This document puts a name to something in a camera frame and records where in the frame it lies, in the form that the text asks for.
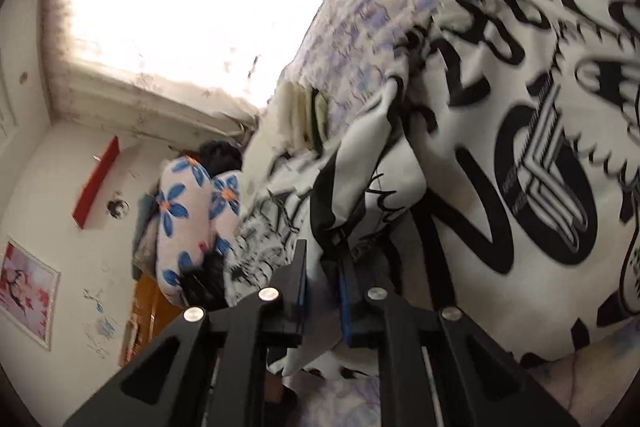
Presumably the orange wooden door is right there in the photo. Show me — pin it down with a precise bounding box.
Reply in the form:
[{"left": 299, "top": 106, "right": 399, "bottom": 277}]
[{"left": 117, "top": 271, "right": 187, "bottom": 369}]

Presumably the sheer white curtain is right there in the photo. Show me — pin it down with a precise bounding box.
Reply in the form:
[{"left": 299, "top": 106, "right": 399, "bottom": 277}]
[{"left": 42, "top": 0, "right": 346, "bottom": 138}]

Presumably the red wall shelf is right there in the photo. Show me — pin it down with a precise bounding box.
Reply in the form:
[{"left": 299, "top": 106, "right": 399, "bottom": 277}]
[{"left": 72, "top": 135, "right": 121, "bottom": 231}]

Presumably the dark fuzzy cloth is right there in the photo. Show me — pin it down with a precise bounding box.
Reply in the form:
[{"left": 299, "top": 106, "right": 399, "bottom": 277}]
[{"left": 196, "top": 141, "right": 244, "bottom": 176}]

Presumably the pale green folded cloth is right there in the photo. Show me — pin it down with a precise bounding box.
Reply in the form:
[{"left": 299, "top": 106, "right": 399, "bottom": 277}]
[{"left": 310, "top": 89, "right": 335, "bottom": 144}]

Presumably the black and white printed garment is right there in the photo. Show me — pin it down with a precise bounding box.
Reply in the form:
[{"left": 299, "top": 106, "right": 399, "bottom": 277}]
[{"left": 225, "top": 0, "right": 640, "bottom": 378}]

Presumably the pale folded bedding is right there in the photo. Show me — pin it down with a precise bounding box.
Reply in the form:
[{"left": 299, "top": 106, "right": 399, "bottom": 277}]
[{"left": 131, "top": 193, "right": 162, "bottom": 282}]

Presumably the cream cloth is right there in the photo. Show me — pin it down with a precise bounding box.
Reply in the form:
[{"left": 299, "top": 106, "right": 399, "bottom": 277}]
[{"left": 276, "top": 79, "right": 313, "bottom": 148}]

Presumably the blue flower print pillow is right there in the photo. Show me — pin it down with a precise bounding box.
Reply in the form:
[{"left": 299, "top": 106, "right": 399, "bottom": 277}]
[{"left": 155, "top": 157, "right": 247, "bottom": 306}]

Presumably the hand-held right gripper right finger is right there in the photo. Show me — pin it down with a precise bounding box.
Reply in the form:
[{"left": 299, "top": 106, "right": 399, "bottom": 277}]
[{"left": 337, "top": 252, "right": 581, "bottom": 427}]

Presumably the pink wall poster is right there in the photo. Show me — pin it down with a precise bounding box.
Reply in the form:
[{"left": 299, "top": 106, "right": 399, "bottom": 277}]
[{"left": 0, "top": 237, "right": 62, "bottom": 351}]

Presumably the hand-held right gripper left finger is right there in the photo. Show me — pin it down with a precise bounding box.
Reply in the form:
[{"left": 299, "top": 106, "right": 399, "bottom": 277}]
[{"left": 62, "top": 239, "right": 308, "bottom": 427}]

